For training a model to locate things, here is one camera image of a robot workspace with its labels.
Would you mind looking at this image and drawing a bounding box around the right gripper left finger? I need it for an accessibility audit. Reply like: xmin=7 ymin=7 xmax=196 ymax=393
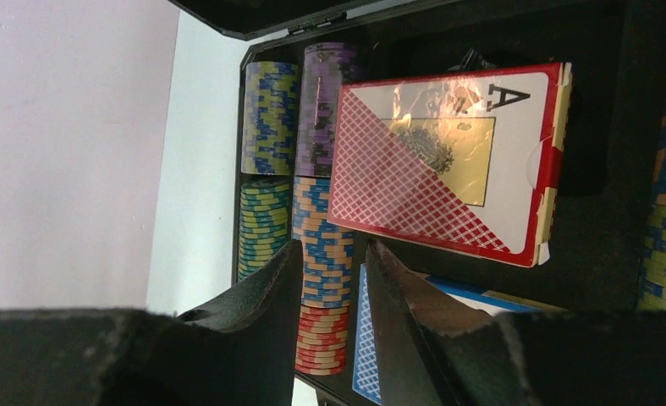
xmin=0 ymin=240 xmax=302 ymax=405

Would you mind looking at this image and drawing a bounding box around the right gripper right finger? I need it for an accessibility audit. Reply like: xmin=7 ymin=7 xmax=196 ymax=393
xmin=366 ymin=239 xmax=666 ymax=405

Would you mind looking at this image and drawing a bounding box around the red playing card box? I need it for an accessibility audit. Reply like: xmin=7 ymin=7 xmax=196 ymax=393
xmin=327 ymin=63 xmax=573 ymax=268

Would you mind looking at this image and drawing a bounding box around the black poker set case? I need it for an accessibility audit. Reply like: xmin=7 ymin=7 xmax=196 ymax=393
xmin=167 ymin=0 xmax=666 ymax=406

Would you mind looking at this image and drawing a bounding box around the blue playing card box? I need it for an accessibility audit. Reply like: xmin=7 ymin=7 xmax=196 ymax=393
xmin=352 ymin=263 xmax=558 ymax=405

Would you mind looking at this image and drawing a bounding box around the red chip stack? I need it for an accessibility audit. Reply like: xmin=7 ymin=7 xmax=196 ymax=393
xmin=295 ymin=305 xmax=350 ymax=376

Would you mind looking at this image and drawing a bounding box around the orange blue chip stack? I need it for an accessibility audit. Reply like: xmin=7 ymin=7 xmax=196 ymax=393
xmin=291 ymin=176 xmax=355 ymax=309

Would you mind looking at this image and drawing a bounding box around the teal green chip stack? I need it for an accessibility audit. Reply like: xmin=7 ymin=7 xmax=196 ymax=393
xmin=236 ymin=177 xmax=291 ymax=282

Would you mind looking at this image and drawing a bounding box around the green blue chip stack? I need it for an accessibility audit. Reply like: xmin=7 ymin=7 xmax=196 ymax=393
xmin=240 ymin=61 xmax=300 ymax=176

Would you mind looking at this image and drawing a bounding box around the purple chip stack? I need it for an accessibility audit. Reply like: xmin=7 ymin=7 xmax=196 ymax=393
xmin=294 ymin=42 xmax=366 ymax=178

